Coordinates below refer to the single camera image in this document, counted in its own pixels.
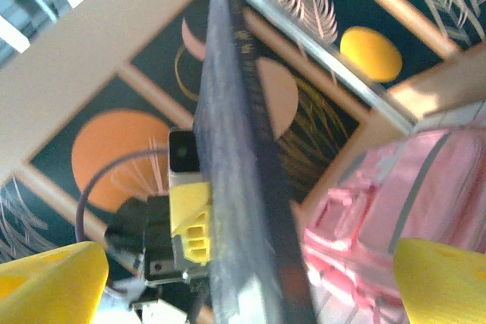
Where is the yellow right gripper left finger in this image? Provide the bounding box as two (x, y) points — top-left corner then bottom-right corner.
(0, 241), (109, 324)

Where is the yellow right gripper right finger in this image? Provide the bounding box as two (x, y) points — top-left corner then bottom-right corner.
(393, 237), (486, 324)

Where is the dark blue patterned book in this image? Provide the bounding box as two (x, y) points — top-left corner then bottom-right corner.
(192, 0), (318, 324)

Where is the pink student backpack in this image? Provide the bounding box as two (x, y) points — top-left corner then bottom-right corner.
(299, 126), (486, 324)

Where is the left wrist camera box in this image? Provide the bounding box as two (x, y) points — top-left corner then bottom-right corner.
(168, 128), (203, 188)

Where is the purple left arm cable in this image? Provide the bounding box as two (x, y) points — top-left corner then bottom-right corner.
(74, 149), (172, 244)

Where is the aluminium corner post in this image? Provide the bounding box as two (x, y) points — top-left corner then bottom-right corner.
(227, 0), (422, 136)

